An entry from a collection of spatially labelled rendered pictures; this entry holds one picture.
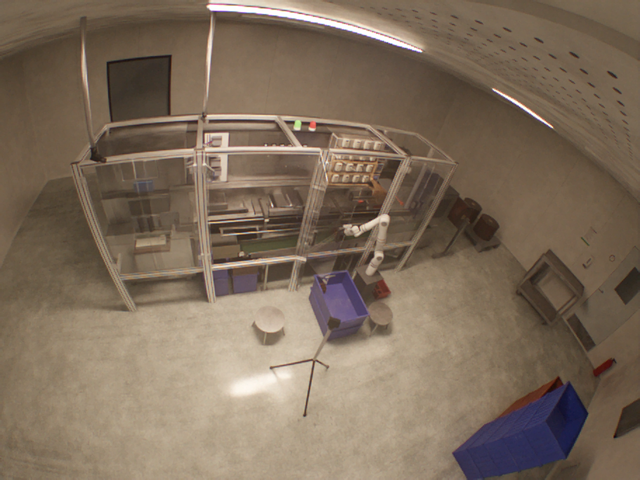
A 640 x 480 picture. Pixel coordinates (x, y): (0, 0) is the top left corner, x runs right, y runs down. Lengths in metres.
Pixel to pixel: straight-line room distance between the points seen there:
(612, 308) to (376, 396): 4.80
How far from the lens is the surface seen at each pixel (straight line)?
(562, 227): 6.10
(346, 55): 5.63
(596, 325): 6.29
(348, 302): 3.04
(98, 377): 3.09
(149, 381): 2.86
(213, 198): 2.72
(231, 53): 5.06
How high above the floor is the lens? 2.59
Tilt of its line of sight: 41 degrees down
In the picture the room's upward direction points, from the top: 17 degrees clockwise
